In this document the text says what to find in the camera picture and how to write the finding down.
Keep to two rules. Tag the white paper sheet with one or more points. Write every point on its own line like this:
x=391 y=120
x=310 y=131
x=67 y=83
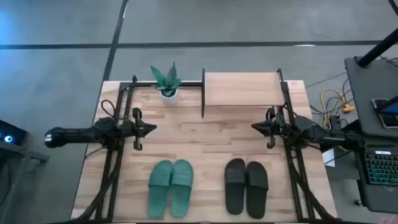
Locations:
x=329 y=157

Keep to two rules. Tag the black camera pole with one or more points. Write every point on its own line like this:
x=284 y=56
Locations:
x=376 y=51

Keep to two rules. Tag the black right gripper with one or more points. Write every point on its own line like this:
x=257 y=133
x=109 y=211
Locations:
x=276 y=129

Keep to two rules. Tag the smartphone with dark screen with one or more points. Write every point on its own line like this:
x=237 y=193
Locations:
x=388 y=119

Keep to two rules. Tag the black aluminium extrusion frame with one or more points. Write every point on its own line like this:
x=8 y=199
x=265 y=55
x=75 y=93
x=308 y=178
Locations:
x=143 y=84

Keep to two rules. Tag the black rubber slide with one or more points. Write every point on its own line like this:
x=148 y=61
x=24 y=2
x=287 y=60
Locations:
x=256 y=199
x=234 y=196

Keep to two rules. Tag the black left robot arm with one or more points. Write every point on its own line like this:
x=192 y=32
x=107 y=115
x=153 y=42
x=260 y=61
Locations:
x=74 y=134

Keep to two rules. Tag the black device with blue light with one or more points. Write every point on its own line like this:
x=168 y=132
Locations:
x=9 y=133

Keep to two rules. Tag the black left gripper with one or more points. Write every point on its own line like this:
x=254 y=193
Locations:
x=130 y=129

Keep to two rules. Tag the grey side table top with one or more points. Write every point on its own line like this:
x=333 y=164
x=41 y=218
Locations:
x=360 y=93

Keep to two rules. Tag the grey metal stand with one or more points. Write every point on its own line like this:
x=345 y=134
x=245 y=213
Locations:
x=28 y=154

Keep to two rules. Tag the green rubber slide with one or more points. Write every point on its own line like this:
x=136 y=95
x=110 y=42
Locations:
x=158 y=199
x=180 y=199

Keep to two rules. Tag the grey laptop with lit keyboard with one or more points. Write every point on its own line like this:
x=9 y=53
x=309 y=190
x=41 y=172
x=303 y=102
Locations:
x=381 y=169

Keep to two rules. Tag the wooden shelf with black legs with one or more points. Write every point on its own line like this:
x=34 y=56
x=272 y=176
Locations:
x=242 y=88

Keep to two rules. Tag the green plant in white pot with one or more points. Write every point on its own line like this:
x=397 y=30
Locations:
x=169 y=98

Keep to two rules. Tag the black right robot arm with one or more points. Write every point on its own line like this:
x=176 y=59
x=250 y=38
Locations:
x=314 y=132

